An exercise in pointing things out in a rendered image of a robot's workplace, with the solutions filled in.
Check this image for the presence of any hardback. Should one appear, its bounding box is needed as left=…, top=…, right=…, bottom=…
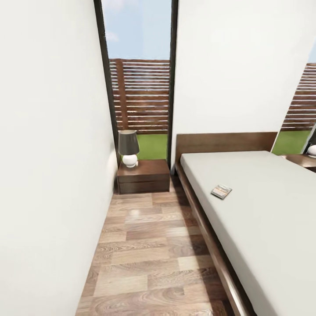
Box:
left=211, top=184, right=232, bottom=199

